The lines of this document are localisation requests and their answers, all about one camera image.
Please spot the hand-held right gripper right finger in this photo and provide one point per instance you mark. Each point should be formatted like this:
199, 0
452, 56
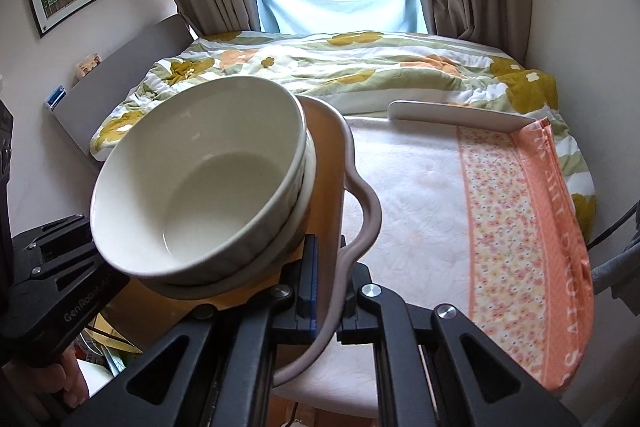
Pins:
362, 299

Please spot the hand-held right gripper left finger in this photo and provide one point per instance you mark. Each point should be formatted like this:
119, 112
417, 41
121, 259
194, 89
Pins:
312, 277

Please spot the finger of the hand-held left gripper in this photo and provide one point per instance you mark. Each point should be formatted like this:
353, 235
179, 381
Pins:
55, 252

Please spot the cream bowl yellow flower print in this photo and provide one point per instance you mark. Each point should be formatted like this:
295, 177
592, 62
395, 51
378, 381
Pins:
210, 291

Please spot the white ribbed bowl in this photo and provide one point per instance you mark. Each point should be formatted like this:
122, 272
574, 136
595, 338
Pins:
200, 187

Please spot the person's left hand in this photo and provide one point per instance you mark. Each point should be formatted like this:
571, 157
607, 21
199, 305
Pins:
50, 382

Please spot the small blue box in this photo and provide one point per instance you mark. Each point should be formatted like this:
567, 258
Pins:
55, 97

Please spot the orange floral towel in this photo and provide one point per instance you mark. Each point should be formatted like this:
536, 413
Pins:
520, 257

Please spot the tissue box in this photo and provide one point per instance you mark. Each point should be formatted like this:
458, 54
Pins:
89, 66

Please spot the grey board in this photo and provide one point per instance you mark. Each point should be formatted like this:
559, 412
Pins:
125, 72

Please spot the white table edge guard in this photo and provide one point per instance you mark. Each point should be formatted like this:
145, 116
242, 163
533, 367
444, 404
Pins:
460, 117

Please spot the floral quilt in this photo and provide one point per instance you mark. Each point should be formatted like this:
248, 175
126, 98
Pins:
350, 72

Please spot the grey cloth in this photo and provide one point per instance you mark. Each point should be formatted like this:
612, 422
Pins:
617, 272

